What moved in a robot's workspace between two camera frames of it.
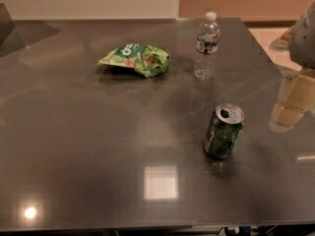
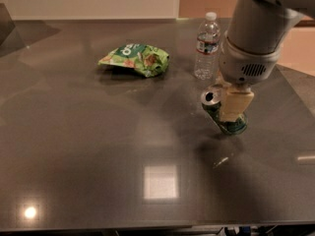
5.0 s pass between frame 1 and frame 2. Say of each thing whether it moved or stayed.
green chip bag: stayed
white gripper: moved
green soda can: moved
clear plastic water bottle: stayed
